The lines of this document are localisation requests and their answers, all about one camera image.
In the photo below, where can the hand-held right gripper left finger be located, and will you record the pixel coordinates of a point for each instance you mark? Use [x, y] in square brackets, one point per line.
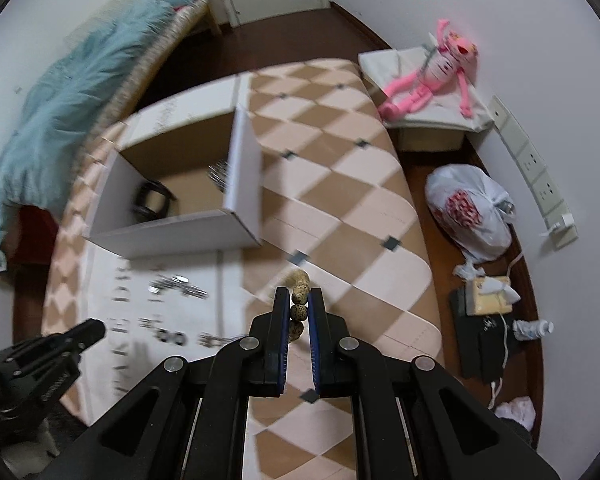
[282, 345]

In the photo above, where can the bed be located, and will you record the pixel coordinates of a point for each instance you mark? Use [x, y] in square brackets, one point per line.
[180, 22]

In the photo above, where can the teal blanket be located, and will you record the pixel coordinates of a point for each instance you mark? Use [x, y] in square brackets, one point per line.
[70, 90]

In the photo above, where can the yellow tissue pack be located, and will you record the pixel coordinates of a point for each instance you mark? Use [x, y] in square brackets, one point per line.
[484, 301]

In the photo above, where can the white wall socket plate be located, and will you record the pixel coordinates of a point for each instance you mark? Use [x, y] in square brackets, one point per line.
[564, 237]
[498, 111]
[513, 132]
[530, 158]
[547, 191]

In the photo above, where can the clear plastic bottle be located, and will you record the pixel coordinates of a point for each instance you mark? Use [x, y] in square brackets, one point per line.
[532, 330]

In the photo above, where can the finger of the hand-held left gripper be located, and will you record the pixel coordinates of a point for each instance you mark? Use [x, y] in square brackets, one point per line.
[85, 332]

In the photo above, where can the pink plush toy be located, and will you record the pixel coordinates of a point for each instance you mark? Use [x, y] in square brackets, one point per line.
[439, 72]

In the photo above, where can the white cardboard box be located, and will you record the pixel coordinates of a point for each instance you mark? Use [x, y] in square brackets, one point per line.
[170, 236]

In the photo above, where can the white charger plug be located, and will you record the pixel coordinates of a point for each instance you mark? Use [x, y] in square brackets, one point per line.
[562, 221]

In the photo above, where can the table with checkered tablecloth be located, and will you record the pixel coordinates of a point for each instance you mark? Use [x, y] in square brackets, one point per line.
[330, 185]

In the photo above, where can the white cloth covered box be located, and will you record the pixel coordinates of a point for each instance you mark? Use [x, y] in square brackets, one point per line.
[379, 65]

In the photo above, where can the white plastic bag red print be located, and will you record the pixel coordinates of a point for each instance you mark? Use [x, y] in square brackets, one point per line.
[479, 232]

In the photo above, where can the large crumpled white paper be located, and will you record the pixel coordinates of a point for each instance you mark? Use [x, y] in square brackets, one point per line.
[517, 408]

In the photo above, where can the small crumpled white tissue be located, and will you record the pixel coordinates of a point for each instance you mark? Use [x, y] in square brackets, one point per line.
[467, 270]

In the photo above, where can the black wrist watch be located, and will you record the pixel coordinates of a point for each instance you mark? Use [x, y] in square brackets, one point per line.
[150, 201]

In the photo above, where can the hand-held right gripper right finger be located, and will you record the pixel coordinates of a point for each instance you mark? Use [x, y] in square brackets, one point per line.
[316, 350]

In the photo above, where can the black flat box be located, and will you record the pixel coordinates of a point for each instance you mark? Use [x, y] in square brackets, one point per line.
[479, 352]

